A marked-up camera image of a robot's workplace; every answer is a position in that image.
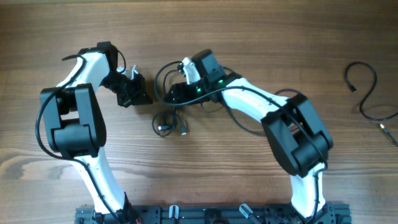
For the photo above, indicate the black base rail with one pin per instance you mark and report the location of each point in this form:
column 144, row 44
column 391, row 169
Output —
column 277, row 213

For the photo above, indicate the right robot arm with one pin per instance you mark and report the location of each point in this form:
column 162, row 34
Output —
column 298, row 138

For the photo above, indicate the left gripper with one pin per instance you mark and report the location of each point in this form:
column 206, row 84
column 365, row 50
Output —
column 137, row 98

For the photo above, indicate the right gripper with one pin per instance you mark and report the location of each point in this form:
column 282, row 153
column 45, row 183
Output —
column 181, row 93

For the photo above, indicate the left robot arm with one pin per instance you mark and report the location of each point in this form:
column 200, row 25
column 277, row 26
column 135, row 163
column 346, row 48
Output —
column 70, row 125

